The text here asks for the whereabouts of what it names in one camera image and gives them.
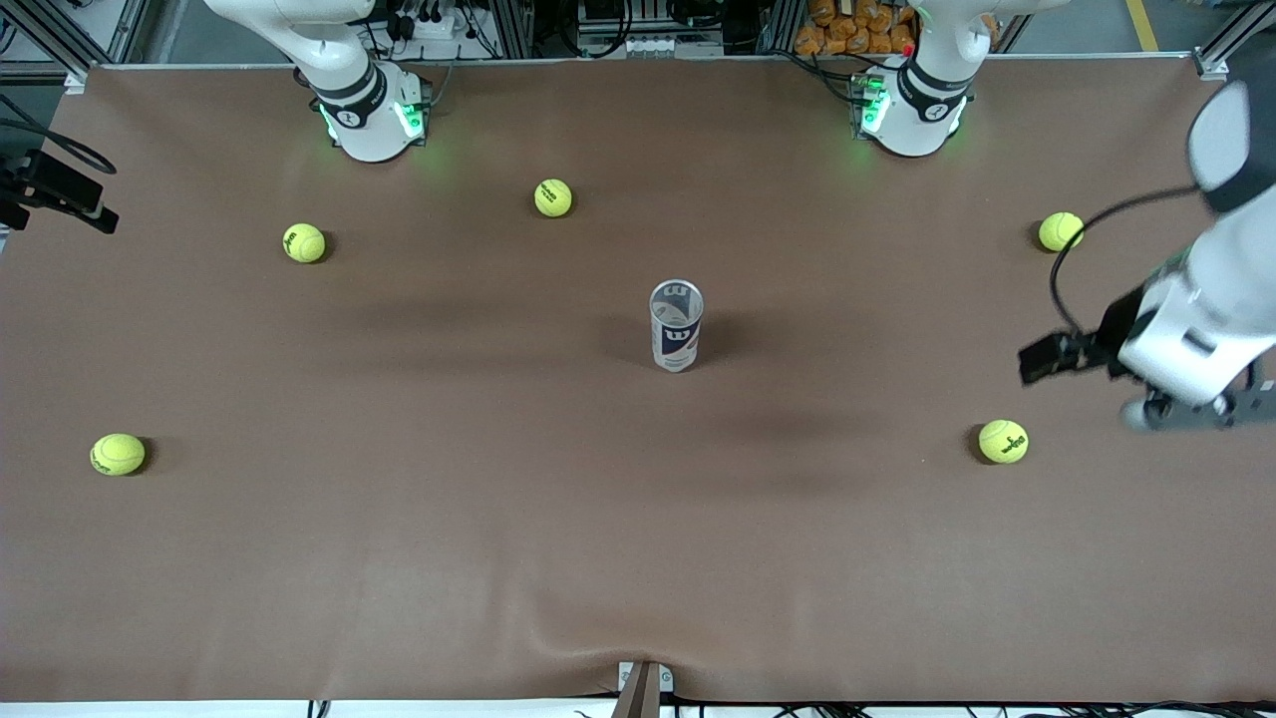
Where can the aluminium frame strut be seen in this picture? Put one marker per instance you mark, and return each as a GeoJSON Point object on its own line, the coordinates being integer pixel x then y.
{"type": "Point", "coordinates": [1221, 50]}
{"type": "Point", "coordinates": [50, 40]}

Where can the brown table mat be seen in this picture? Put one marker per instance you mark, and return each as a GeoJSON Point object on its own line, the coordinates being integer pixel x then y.
{"type": "Point", "coordinates": [399, 499]}

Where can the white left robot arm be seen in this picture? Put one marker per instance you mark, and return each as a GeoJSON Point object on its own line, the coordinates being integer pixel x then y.
{"type": "Point", "coordinates": [922, 130]}

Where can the long white power strip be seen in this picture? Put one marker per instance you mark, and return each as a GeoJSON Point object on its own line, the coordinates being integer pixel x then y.
{"type": "Point", "coordinates": [648, 45]}

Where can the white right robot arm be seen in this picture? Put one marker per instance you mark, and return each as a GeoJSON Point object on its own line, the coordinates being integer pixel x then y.
{"type": "Point", "coordinates": [369, 130]}

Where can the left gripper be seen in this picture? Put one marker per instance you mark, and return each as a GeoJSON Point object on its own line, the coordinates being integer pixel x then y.
{"type": "Point", "coordinates": [1114, 341]}

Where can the white power strip with plugs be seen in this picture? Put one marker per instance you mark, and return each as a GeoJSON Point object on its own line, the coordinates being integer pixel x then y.
{"type": "Point", "coordinates": [439, 28]}

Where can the clear white tennis ball can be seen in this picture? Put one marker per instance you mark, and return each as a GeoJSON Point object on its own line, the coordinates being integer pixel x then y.
{"type": "Point", "coordinates": [676, 339]}

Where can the orange packaged goods pile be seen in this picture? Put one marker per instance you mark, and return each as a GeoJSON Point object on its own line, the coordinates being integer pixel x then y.
{"type": "Point", "coordinates": [847, 30]}

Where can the yellow tennis ball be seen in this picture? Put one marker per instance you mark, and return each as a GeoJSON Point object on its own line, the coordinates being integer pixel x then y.
{"type": "Point", "coordinates": [553, 197]}
{"type": "Point", "coordinates": [1003, 441]}
{"type": "Point", "coordinates": [1061, 231]}
{"type": "Point", "coordinates": [304, 242]}
{"type": "Point", "coordinates": [118, 454]}

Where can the metal table clamp bracket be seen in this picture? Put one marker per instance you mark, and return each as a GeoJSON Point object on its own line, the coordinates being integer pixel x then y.
{"type": "Point", "coordinates": [643, 693]}

